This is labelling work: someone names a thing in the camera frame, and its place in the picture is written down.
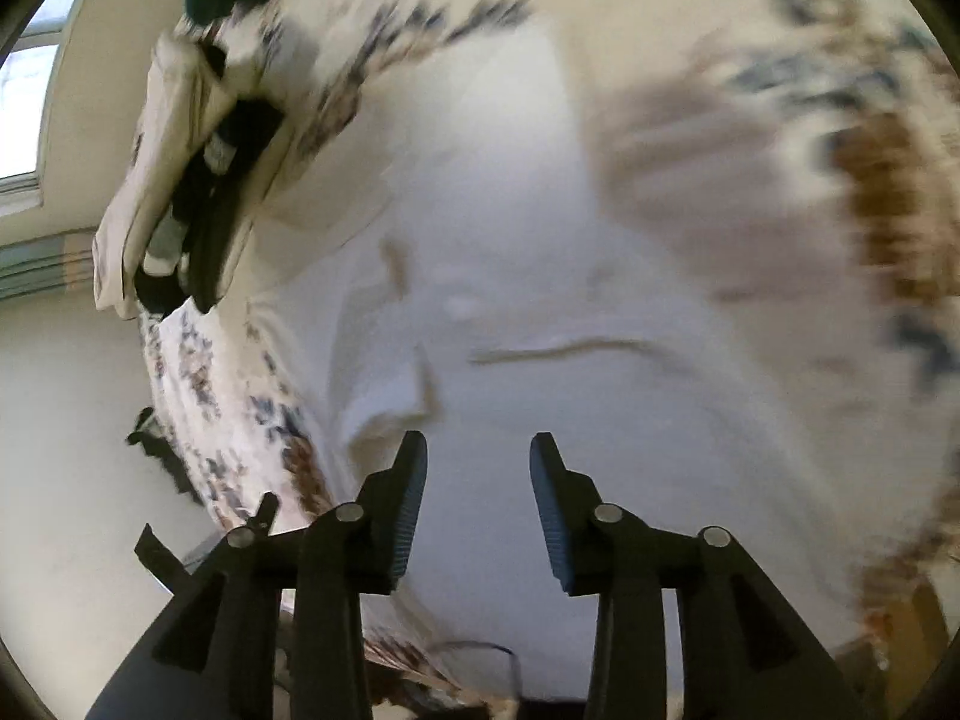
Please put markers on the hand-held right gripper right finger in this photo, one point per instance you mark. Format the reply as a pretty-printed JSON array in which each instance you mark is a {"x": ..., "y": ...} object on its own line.
[{"x": 550, "y": 517}]

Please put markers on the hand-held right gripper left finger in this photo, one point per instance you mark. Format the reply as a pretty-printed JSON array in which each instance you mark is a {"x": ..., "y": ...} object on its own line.
[{"x": 409, "y": 510}]

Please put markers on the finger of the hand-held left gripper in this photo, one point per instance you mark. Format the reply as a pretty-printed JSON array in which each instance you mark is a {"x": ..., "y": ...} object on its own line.
[{"x": 210, "y": 247}]

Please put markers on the beige fabric laundry basket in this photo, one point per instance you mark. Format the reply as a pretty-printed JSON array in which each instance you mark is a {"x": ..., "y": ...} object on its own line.
[{"x": 150, "y": 187}]

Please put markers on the white small garment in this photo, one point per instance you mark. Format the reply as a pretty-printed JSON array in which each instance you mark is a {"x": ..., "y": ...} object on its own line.
[{"x": 525, "y": 255}]

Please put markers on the window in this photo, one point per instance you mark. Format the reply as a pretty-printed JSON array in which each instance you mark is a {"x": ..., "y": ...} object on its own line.
[{"x": 30, "y": 75}]

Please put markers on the wooden furniture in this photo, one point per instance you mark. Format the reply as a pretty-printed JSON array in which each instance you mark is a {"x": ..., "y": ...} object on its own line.
[{"x": 911, "y": 630}]

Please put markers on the floral printed bed sheet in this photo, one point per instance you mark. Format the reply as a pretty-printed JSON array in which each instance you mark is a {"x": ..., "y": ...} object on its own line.
[{"x": 840, "y": 112}]

